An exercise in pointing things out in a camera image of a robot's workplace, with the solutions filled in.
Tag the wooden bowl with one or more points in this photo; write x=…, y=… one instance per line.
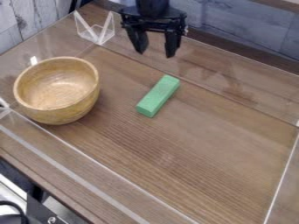
x=57, y=90

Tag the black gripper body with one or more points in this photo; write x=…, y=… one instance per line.
x=155, y=16

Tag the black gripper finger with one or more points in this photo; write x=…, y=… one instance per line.
x=174, y=36
x=138, y=36

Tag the clear acrylic enclosure wall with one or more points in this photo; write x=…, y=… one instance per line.
x=214, y=160

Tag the green rectangular block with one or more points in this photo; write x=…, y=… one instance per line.
x=158, y=96

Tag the black metal table bracket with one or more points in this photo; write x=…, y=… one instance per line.
x=39, y=214

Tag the clear acrylic corner bracket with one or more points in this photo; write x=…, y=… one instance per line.
x=95, y=33

